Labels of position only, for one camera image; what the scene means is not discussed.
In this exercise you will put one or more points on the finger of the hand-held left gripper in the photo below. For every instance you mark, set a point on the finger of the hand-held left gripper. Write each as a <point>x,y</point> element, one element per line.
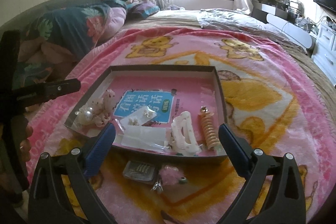
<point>55,88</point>

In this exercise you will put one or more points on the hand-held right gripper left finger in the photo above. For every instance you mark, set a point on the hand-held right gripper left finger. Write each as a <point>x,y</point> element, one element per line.
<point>101,146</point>

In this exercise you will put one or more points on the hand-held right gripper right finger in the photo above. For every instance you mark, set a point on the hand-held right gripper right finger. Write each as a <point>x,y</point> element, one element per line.
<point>233,146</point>

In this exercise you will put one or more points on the beige spiral hair clip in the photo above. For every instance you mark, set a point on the beige spiral hair clip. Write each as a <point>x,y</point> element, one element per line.
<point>208,129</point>

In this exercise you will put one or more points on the clear bag with pearl accessory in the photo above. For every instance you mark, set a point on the clear bag with pearl accessory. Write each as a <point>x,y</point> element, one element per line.
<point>84,115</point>

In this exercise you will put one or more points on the polka dot ribbon hair bow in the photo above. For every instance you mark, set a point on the polka dot ribbon hair bow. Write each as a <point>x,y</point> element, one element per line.
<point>103,108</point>

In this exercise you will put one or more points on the black hair clip with white card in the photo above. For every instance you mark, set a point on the black hair clip with white card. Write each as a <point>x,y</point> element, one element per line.
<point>141,136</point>

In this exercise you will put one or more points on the earrings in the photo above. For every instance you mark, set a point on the earrings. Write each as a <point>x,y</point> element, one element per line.
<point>140,116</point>

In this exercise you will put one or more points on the white claw hair clip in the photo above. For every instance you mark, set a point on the white claw hair clip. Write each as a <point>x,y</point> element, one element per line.
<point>183,132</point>

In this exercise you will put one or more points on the shallow cardboard box with pink bottom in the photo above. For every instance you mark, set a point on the shallow cardboard box with pink bottom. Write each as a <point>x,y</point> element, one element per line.
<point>183,92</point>

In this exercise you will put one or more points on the person's left hand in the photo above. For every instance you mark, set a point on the person's left hand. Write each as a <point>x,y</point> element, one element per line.
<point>26,142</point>

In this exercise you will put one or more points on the pink printed bear blanket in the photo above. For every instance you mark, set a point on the pink printed bear blanket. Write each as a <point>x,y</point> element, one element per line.
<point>262,121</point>

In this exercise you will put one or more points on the small green bead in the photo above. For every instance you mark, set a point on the small green bead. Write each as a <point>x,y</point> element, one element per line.
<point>183,180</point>

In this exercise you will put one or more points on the dark floral quilt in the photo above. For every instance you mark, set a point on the dark floral quilt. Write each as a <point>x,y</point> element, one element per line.
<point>76,27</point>

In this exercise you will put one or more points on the small silver charm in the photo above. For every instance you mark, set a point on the small silver charm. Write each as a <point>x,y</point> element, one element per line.
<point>157,186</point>

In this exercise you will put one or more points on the pink pompom charm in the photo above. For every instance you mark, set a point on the pink pompom charm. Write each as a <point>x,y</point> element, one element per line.
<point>169,174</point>

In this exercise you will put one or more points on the purple patterned pillow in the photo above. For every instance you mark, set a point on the purple patterned pillow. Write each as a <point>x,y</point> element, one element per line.
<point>143,8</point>

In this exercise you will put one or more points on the white bed footboard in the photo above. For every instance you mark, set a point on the white bed footboard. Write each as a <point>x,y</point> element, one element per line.
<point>286,27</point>

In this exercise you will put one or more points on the white drawer cabinet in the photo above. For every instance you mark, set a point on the white drawer cabinet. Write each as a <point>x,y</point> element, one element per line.
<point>325,45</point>

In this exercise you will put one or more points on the bed with beige sheet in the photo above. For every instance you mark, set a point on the bed with beige sheet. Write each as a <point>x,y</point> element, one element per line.
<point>181,18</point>

